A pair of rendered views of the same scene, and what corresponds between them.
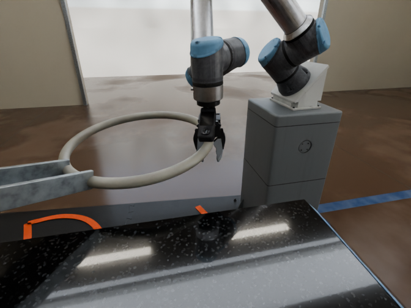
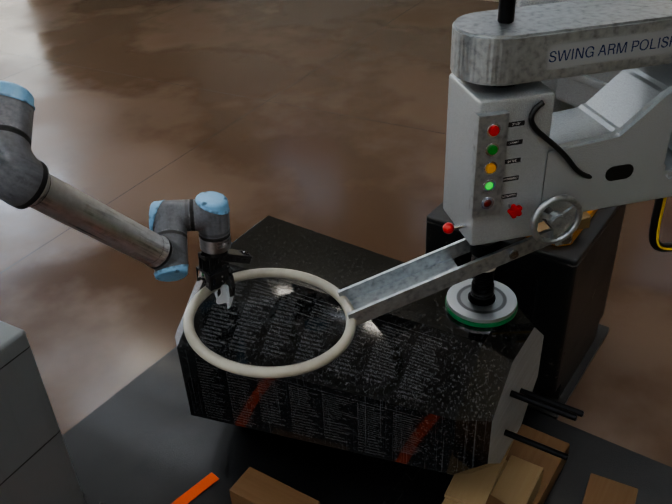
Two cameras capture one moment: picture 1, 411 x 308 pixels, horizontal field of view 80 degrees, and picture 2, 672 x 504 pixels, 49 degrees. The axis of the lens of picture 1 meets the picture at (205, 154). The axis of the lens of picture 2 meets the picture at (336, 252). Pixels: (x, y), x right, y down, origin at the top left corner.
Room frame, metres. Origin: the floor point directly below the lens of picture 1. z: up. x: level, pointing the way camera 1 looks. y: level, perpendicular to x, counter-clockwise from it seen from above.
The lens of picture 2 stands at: (1.81, 1.49, 2.22)
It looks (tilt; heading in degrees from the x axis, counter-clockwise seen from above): 34 degrees down; 224
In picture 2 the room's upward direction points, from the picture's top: 3 degrees counter-clockwise
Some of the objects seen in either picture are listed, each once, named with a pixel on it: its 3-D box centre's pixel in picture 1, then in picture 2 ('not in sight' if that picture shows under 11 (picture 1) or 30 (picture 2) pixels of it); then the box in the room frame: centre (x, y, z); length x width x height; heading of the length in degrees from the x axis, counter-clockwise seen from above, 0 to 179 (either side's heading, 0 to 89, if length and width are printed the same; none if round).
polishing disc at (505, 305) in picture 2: not in sight; (481, 299); (0.21, 0.58, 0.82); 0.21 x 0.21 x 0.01
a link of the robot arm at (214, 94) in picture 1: (207, 92); (215, 241); (0.74, 0.00, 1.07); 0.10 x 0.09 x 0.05; 86
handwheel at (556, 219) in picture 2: not in sight; (549, 213); (0.18, 0.75, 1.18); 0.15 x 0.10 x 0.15; 146
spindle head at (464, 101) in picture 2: not in sight; (520, 156); (0.14, 0.62, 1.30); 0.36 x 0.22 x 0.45; 146
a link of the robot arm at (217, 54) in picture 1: (207, 61); (212, 215); (0.73, -0.01, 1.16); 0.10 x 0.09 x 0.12; 141
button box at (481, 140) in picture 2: not in sight; (488, 165); (0.33, 0.63, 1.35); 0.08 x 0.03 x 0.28; 146
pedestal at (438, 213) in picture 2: not in sight; (520, 278); (-0.53, 0.33, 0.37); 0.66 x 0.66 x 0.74; 7
